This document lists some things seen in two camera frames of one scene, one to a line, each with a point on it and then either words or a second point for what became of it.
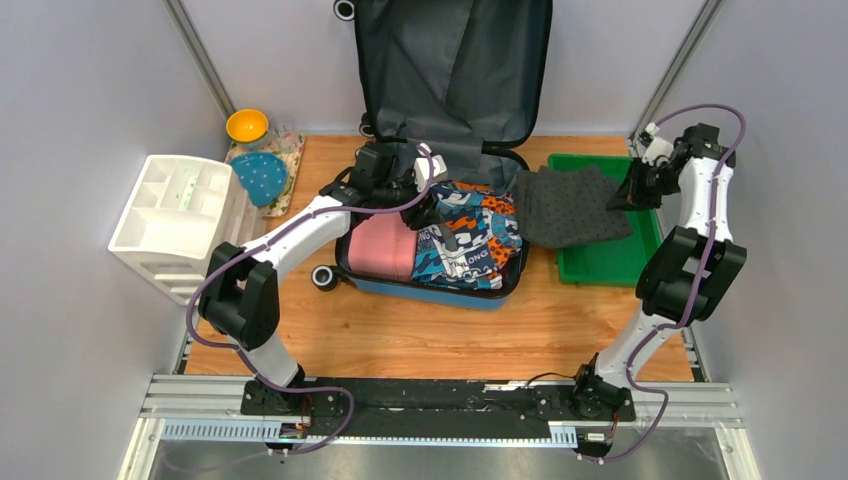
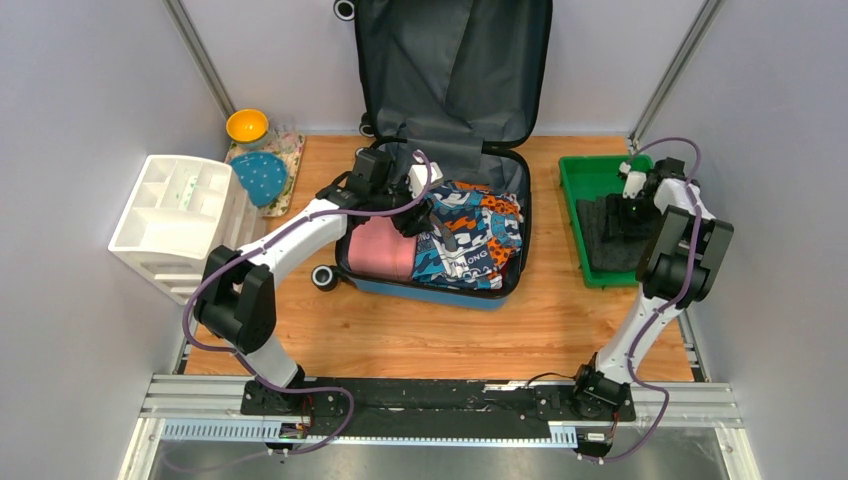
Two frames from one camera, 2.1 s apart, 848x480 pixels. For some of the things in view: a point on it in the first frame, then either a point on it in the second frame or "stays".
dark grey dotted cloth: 562,206 -> 604,252
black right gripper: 631,197 -> 614,207
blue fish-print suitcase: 465,77 stays
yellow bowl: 247,125 stays
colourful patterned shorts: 479,234 stays
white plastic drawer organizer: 181,209 stays
